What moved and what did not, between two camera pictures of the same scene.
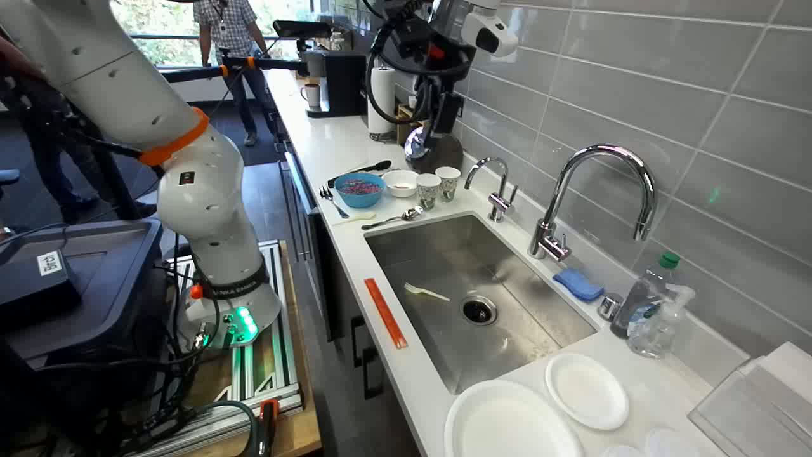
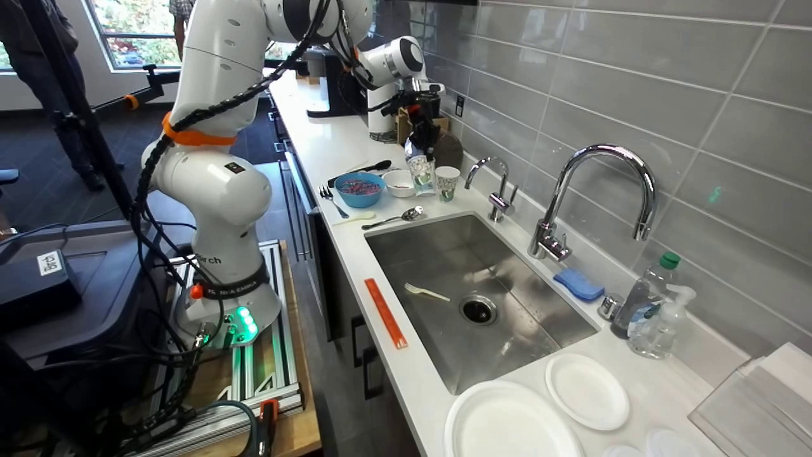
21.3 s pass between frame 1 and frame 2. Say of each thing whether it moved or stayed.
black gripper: moved
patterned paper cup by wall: stayed
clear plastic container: stayed
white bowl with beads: stayed
